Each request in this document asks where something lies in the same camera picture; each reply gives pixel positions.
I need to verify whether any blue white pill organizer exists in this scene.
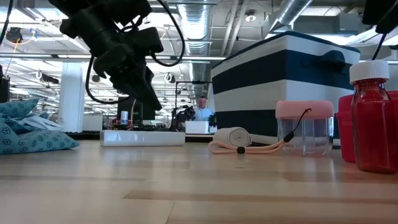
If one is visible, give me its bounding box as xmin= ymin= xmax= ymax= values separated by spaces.
xmin=99 ymin=129 xmax=187 ymax=147

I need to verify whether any teal patterned cloth gown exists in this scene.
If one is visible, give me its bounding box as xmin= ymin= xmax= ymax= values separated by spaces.
xmin=0 ymin=98 xmax=80 ymax=156

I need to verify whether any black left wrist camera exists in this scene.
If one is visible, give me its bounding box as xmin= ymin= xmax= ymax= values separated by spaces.
xmin=132 ymin=27 xmax=165 ymax=54

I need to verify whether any black monitor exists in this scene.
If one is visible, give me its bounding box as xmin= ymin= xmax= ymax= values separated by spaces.
xmin=117 ymin=96 xmax=156 ymax=121

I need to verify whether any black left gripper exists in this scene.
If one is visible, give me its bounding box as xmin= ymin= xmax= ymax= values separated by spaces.
xmin=58 ymin=9 xmax=163 ymax=112

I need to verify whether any white column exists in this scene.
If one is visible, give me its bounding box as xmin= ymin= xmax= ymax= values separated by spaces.
xmin=58 ymin=63 xmax=87 ymax=133

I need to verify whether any clear container pink lid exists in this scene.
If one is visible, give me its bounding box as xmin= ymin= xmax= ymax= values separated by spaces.
xmin=208 ymin=99 xmax=335 ymax=156

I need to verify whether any white box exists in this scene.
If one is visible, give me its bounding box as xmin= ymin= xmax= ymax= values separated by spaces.
xmin=185 ymin=120 xmax=211 ymax=135

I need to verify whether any silver smooth ventilation duct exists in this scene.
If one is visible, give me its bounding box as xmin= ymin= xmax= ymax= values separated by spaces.
xmin=269 ymin=0 xmax=314 ymax=33

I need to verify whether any black panel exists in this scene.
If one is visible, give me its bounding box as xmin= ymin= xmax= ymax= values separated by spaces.
xmin=0 ymin=74 xmax=11 ymax=103

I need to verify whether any beige bandage roll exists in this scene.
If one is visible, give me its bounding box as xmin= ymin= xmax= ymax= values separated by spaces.
xmin=213 ymin=126 xmax=252 ymax=147

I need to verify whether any silver ribbed ventilation duct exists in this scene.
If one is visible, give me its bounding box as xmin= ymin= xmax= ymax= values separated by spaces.
xmin=177 ymin=0 xmax=213 ymax=57

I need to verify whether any red bottle white cap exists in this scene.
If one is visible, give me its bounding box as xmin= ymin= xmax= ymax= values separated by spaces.
xmin=349 ymin=60 xmax=398 ymax=174

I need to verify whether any person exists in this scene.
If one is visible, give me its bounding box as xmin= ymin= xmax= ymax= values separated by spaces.
xmin=194 ymin=95 xmax=215 ymax=122

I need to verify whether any navy white striped basket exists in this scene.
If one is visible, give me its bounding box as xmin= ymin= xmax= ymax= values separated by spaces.
xmin=210 ymin=30 xmax=361 ymax=146

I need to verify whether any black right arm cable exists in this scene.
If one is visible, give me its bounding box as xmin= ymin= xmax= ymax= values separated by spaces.
xmin=371 ymin=30 xmax=389 ymax=61

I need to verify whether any black ceiling camera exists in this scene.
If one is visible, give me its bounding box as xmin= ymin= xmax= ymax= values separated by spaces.
xmin=5 ymin=26 xmax=24 ymax=44

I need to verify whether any red first aid kit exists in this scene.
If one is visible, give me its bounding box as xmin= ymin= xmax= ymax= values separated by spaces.
xmin=335 ymin=91 xmax=398 ymax=164

